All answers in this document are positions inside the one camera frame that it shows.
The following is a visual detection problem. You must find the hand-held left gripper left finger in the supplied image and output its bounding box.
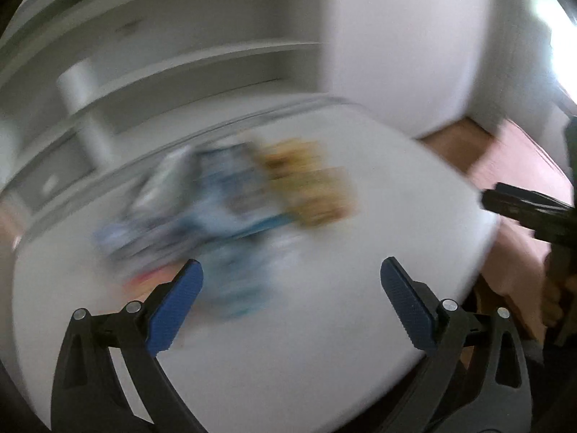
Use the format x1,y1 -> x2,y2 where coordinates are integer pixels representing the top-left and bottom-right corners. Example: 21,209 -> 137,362
51,259 -> 204,433

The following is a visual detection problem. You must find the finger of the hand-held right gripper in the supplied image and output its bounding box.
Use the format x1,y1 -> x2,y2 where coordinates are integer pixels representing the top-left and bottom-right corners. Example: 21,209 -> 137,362
481,182 -> 576,236

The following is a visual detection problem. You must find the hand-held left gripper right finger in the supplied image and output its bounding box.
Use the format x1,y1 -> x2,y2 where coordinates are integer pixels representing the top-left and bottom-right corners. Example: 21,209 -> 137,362
380,256 -> 533,433

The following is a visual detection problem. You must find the light blue wrapper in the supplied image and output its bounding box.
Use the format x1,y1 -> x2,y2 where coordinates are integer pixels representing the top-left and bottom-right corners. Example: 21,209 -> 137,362
201,246 -> 278,322

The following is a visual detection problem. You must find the silver white wrapper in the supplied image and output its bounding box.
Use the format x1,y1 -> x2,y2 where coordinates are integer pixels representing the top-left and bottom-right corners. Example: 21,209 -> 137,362
92,146 -> 203,274

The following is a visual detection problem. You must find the blue snack wrapper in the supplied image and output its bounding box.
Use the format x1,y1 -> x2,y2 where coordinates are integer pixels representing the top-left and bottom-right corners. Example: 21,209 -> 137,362
191,142 -> 289,246

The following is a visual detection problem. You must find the yellow snack wrapper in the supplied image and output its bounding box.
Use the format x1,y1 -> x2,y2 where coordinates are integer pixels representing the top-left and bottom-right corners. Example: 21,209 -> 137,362
255,137 -> 359,228

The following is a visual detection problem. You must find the person's right hand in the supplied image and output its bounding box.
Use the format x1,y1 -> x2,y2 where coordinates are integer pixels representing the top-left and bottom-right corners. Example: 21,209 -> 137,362
540,252 -> 564,328

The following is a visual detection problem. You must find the bed with pink sheet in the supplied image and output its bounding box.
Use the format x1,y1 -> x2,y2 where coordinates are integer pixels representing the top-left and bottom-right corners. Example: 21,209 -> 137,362
466,119 -> 568,337

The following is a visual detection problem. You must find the white table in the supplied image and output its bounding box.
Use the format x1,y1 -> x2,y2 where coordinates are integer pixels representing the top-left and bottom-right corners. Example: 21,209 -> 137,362
11,99 -> 501,433

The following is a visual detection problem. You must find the white shelf unit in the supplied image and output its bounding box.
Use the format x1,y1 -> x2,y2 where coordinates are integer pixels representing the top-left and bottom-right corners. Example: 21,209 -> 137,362
0,0 -> 327,240

